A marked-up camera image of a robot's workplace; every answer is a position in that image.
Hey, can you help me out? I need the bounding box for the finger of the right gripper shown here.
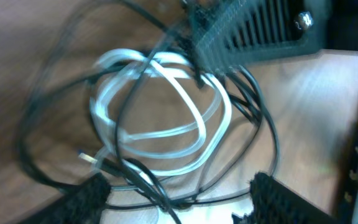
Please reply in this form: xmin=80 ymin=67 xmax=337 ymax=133
xmin=188 ymin=0 xmax=331 ymax=72

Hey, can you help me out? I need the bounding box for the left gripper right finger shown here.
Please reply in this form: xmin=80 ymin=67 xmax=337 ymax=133
xmin=232 ymin=172 xmax=337 ymax=224

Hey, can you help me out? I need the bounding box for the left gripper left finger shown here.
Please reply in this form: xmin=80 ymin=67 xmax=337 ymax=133
xmin=19 ymin=174 xmax=111 ymax=224

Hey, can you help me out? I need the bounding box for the white cable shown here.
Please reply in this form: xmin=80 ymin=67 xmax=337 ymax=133
xmin=88 ymin=48 xmax=233 ymax=177

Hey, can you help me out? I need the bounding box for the black cable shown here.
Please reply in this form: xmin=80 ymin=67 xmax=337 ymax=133
xmin=14 ymin=0 xmax=281 ymax=224

